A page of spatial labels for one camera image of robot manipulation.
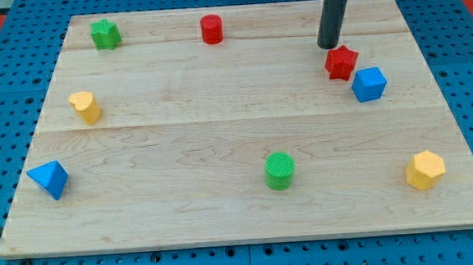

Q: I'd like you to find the yellow hexagon block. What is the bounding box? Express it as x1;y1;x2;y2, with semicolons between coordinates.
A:
404;150;446;191

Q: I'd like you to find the wooden board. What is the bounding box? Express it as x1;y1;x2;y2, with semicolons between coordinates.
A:
0;0;473;260

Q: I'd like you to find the green cylinder block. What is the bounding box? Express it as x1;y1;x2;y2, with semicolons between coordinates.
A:
264;152;296;191

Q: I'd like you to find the red cylinder block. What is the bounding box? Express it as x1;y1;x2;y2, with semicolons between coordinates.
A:
200;14;223;44

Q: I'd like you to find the red star block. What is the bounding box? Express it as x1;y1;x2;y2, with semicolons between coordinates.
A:
324;45;359;81

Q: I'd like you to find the blue cube block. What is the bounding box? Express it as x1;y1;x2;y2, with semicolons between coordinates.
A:
351;67;388;103

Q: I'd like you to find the yellow heart block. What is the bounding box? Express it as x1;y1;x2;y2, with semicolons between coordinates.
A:
68;91;102;125

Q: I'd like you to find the green star block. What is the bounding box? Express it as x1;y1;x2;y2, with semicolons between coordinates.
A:
90;18;122;50

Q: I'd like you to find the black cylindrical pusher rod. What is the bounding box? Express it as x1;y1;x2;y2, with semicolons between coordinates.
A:
316;0;347;50

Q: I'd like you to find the blue triangle block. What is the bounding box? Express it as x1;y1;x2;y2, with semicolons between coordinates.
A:
26;160;69;200

